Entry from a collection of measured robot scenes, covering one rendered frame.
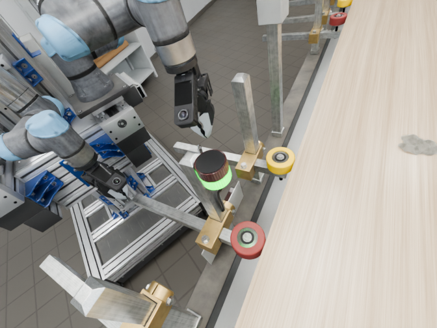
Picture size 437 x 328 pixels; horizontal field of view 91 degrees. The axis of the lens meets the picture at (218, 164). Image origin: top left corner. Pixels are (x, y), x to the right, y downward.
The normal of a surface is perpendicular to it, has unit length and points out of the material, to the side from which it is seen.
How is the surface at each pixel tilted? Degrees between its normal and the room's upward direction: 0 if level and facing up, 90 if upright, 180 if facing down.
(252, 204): 0
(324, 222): 0
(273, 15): 90
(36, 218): 90
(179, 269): 0
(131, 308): 90
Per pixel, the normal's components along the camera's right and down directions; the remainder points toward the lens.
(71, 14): 0.32, -0.07
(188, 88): -0.30, -0.16
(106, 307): 0.86, 0.21
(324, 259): -0.24, -0.63
